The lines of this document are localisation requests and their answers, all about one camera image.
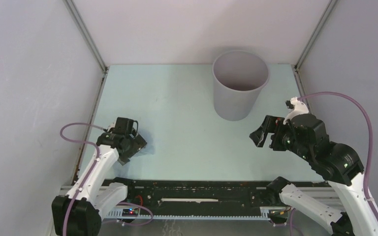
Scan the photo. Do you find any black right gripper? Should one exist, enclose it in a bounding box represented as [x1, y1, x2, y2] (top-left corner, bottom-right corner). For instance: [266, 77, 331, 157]
[248, 114, 311, 161]

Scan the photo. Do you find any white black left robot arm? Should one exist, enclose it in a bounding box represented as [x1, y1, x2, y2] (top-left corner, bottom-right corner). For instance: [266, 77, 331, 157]
[51, 117, 147, 236]

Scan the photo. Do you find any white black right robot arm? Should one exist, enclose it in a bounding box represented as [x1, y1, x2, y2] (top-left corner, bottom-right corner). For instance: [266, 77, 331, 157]
[250, 114, 378, 236]

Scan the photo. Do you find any grey plastic trash bin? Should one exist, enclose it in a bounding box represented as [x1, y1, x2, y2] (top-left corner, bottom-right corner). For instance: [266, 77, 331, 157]
[212, 50, 270, 121]

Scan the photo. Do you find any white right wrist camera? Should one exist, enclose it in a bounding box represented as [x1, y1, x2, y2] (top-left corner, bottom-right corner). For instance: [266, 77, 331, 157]
[283, 97, 309, 125]

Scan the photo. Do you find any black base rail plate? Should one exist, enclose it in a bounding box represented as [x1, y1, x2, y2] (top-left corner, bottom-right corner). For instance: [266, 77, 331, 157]
[103, 177, 287, 216]

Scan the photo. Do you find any white slotted cable duct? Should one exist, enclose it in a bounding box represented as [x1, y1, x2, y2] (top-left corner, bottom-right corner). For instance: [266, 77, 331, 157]
[105, 208, 276, 221]

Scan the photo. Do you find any left corner aluminium post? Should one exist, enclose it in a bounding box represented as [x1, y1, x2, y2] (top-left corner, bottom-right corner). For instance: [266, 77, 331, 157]
[63, 0, 108, 73]

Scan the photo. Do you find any corner aluminium post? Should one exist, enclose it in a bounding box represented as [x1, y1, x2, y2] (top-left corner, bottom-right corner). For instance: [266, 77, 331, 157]
[294, 0, 340, 71]
[63, 0, 108, 73]

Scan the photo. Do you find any right corner aluminium post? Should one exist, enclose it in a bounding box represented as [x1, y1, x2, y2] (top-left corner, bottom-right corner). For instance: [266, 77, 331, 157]
[294, 0, 340, 71]

